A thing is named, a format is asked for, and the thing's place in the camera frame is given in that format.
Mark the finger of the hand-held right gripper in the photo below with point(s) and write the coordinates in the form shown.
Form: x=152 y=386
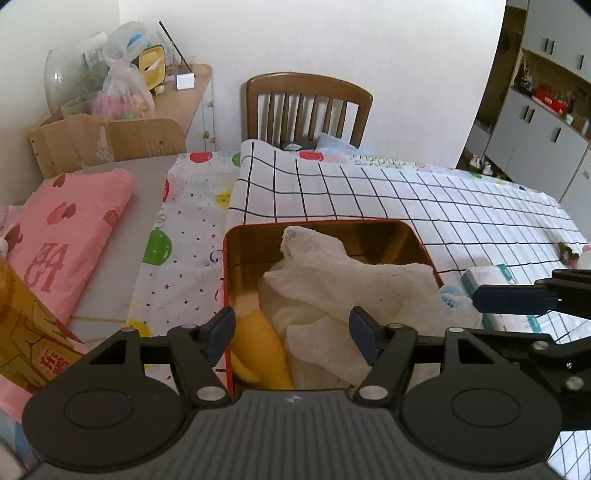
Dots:
x=549 y=364
x=508 y=298

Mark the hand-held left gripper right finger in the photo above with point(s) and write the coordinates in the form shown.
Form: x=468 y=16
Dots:
x=364 y=334

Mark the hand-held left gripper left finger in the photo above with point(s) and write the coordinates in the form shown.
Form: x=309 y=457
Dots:
x=222 y=330

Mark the teal tissue packet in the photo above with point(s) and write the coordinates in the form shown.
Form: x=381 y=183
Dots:
x=494 y=274

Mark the yellow banana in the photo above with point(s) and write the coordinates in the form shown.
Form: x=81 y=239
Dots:
x=263 y=346

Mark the white gauze cloth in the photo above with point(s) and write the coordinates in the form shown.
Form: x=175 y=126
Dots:
x=323 y=277

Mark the red tin box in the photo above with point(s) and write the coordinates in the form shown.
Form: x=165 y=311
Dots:
x=323 y=235

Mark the dotted colourful tablecloth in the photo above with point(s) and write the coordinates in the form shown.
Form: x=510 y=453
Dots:
x=184 y=258

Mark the white plush toy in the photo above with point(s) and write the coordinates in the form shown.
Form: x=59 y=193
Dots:
x=586 y=258

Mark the white shoe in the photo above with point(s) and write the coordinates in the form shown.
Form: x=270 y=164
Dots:
x=487 y=167
x=475 y=162

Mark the checked tablecloth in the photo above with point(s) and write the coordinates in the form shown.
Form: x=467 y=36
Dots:
x=369 y=194

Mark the grey cabinet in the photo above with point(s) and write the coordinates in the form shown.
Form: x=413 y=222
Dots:
x=540 y=129

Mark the pink printed cloth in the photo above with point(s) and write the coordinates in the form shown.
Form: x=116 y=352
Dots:
x=60 y=230

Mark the yellow printed bag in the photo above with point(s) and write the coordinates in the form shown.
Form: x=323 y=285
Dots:
x=27 y=332

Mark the light blue packet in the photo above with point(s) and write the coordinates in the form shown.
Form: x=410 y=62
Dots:
x=336 y=141

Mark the black pouch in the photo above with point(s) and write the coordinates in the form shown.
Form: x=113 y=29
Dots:
x=299 y=144

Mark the white drawer cabinet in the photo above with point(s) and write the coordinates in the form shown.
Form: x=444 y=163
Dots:
x=194 y=101

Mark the white card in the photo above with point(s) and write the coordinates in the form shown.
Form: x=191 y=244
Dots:
x=185 y=82

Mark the clear plastic bag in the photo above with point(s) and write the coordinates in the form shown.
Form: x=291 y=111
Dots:
x=127 y=78

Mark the yellow toy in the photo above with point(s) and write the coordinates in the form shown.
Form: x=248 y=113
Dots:
x=152 y=67

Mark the black stick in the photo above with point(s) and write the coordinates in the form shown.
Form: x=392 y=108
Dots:
x=175 y=48

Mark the glass bowl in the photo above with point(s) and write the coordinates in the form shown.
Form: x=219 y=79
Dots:
x=64 y=78

